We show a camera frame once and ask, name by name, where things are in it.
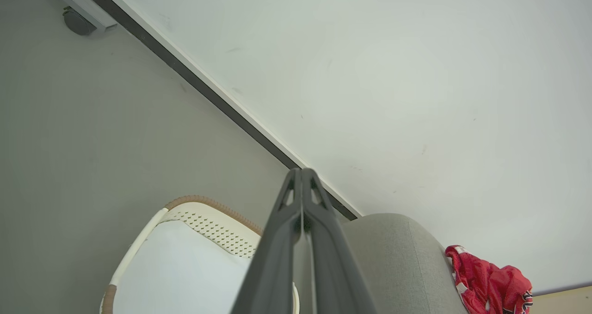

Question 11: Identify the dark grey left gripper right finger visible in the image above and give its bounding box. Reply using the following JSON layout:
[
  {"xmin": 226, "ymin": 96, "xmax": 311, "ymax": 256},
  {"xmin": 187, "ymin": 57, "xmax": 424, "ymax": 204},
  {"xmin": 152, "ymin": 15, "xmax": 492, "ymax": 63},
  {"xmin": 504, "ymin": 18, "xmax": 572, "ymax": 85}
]
[{"xmin": 301, "ymin": 168, "xmax": 377, "ymax": 314}]

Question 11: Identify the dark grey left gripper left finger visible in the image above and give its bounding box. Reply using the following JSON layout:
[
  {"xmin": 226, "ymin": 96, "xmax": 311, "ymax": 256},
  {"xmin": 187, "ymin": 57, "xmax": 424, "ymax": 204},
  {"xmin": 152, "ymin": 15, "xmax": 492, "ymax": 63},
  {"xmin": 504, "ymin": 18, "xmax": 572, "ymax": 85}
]
[{"xmin": 231, "ymin": 168, "xmax": 303, "ymax": 314}]

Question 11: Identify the red clothing with white print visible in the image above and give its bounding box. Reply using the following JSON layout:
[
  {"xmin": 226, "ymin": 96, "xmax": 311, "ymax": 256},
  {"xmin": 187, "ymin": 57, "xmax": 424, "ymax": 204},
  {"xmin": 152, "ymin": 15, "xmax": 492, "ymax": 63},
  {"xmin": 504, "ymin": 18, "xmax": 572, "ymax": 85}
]
[{"xmin": 445, "ymin": 245, "xmax": 534, "ymax": 314}]

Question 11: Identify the white perforated laundry basket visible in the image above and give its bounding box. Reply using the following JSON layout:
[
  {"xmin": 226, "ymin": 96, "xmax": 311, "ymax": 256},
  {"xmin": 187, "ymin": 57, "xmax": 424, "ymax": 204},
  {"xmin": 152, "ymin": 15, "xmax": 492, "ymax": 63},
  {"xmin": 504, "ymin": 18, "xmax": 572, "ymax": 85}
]
[{"xmin": 99, "ymin": 195, "xmax": 300, "ymax": 314}]

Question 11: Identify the dark grey skirting board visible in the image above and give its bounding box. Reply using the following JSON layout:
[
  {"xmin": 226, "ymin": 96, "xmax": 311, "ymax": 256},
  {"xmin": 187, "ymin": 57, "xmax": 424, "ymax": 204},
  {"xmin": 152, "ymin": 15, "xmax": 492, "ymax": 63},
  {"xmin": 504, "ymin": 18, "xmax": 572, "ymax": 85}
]
[{"xmin": 70, "ymin": 0, "xmax": 359, "ymax": 221}]

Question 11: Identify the grey caster wheel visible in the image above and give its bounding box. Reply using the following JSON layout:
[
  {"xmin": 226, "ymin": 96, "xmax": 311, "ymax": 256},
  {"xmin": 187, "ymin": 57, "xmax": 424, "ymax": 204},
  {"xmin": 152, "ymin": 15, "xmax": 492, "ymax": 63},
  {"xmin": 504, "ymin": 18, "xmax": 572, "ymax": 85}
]
[{"xmin": 63, "ymin": 6, "xmax": 98, "ymax": 36}]

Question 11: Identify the white furniture base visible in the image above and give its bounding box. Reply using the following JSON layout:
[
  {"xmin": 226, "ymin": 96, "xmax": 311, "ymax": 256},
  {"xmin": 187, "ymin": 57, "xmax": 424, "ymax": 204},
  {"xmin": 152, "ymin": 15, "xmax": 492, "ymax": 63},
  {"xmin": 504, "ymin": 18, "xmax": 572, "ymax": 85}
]
[{"xmin": 43, "ymin": 0, "xmax": 118, "ymax": 31}]

